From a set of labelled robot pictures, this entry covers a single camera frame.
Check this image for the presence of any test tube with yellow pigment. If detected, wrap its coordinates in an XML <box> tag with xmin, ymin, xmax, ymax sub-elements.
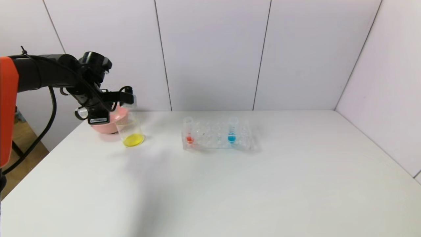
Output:
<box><xmin>76</xmin><ymin>107</ymin><xmax>135</xmax><ymax>120</ymax></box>

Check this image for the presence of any clear acrylic test tube rack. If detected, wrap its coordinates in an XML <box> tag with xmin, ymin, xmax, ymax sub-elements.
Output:
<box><xmin>182</xmin><ymin>118</ymin><xmax>252</xmax><ymax>151</ymax></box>

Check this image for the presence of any test tube with red pigment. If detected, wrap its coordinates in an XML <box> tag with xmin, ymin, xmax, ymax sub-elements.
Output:
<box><xmin>184</xmin><ymin>117</ymin><xmax>195</xmax><ymax>145</ymax></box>

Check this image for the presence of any test tube with blue pigment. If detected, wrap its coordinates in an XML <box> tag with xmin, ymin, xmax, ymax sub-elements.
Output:
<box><xmin>227</xmin><ymin>116</ymin><xmax>238</xmax><ymax>145</ymax></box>

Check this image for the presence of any clear plastic measuring beaker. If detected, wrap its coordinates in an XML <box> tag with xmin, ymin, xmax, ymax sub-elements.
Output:
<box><xmin>115</xmin><ymin>112</ymin><xmax>145</xmax><ymax>148</ymax></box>

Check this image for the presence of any pink bowl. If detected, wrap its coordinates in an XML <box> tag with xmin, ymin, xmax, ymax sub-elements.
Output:
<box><xmin>92</xmin><ymin>107</ymin><xmax>129</xmax><ymax>135</ymax></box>

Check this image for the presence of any black stand leg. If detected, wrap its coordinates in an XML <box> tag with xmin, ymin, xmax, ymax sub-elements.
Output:
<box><xmin>12</xmin><ymin>140</ymin><xmax>24</xmax><ymax>158</ymax></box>

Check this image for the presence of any thin black camera cable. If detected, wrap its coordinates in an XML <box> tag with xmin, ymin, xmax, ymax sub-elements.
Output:
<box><xmin>20</xmin><ymin>46</ymin><xmax>134</xmax><ymax>120</ymax></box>

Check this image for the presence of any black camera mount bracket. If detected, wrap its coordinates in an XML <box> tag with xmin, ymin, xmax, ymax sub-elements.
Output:
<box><xmin>102</xmin><ymin>91</ymin><xmax>134</xmax><ymax>102</ymax></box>

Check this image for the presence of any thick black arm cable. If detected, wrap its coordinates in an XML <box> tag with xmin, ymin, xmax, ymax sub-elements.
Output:
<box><xmin>3</xmin><ymin>86</ymin><xmax>57</xmax><ymax>175</ymax></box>

